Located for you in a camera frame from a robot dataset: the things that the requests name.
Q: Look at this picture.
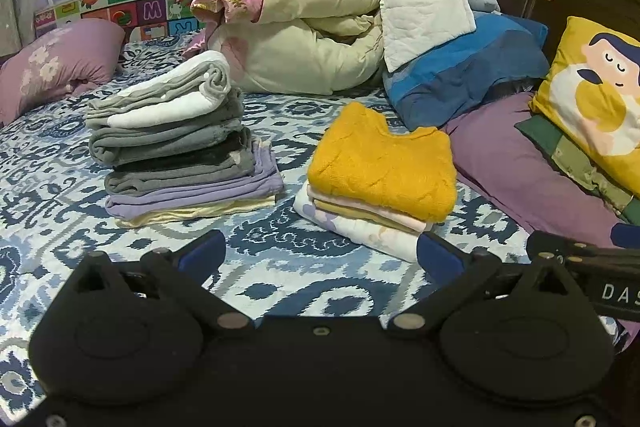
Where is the plain purple pillow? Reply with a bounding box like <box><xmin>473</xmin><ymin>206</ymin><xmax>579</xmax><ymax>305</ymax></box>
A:
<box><xmin>442</xmin><ymin>92</ymin><xmax>640</xmax><ymax>353</ymax></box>

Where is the pale yellow folded garment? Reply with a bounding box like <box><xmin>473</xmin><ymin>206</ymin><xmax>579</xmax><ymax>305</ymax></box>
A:
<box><xmin>312</xmin><ymin>199</ymin><xmax>426</xmax><ymax>234</ymax></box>

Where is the cream puffy jacket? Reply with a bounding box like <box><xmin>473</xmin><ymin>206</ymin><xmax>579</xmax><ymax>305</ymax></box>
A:
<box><xmin>182</xmin><ymin>0</ymin><xmax>396</xmax><ymax>96</ymax></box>

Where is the green camouflage garment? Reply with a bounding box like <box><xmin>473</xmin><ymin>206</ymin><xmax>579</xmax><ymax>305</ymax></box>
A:
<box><xmin>515</xmin><ymin>112</ymin><xmax>640</xmax><ymax>225</ymax></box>

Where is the stack of grey purple clothes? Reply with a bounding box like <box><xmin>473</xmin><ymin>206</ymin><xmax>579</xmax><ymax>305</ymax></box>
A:
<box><xmin>84</xmin><ymin>50</ymin><xmax>286</xmax><ymax>229</ymax></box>

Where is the colourful alphabet foam mat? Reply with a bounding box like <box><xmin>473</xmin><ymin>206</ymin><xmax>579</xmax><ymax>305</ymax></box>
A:
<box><xmin>34</xmin><ymin>0</ymin><xmax>221</xmax><ymax>45</ymax></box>

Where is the white quilted blanket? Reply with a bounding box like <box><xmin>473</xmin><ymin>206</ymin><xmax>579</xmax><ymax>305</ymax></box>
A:
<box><xmin>362</xmin><ymin>0</ymin><xmax>477</xmax><ymax>72</ymax></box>

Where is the small pink yellow clothes stack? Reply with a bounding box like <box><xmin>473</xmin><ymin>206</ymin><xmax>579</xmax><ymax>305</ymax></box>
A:
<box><xmin>292</xmin><ymin>184</ymin><xmax>431</xmax><ymax>264</ymax></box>

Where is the yellow cartoon pillow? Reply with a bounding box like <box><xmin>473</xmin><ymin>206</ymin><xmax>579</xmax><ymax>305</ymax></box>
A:
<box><xmin>529</xmin><ymin>16</ymin><xmax>640</xmax><ymax>200</ymax></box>

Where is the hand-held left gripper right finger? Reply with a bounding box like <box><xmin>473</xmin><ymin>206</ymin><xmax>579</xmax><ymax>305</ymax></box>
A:
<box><xmin>387</xmin><ymin>231</ymin><xmax>583</xmax><ymax>340</ymax></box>

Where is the purple floral pillow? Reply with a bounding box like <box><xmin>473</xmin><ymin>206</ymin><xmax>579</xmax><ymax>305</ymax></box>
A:
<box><xmin>0</xmin><ymin>18</ymin><xmax>126</xmax><ymax>128</ymax></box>

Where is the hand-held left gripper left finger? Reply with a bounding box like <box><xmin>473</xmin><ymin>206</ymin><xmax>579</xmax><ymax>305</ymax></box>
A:
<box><xmin>70</xmin><ymin>229</ymin><xmax>256</xmax><ymax>339</ymax></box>

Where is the blue folded blanket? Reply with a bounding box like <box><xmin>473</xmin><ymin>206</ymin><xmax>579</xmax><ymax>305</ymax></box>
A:
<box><xmin>382</xmin><ymin>12</ymin><xmax>551</xmax><ymax>132</ymax></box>

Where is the pink folded garment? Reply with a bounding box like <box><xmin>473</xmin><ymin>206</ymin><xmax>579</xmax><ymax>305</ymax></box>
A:
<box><xmin>305</xmin><ymin>184</ymin><xmax>436</xmax><ymax>233</ymax></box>

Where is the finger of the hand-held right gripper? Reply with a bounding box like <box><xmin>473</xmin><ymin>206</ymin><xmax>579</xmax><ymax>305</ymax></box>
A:
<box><xmin>610</xmin><ymin>222</ymin><xmax>640</xmax><ymax>251</ymax></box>
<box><xmin>526</xmin><ymin>231</ymin><xmax>640</xmax><ymax>267</ymax></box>

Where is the yellow knit sweater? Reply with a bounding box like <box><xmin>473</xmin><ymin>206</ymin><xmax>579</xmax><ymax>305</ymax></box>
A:
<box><xmin>306</xmin><ymin>102</ymin><xmax>458</xmax><ymax>224</ymax></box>

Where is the blue patterned bedsheet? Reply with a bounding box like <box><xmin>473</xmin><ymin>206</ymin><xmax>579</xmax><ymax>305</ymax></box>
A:
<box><xmin>0</xmin><ymin>29</ymin><xmax>626</xmax><ymax>413</ymax></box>

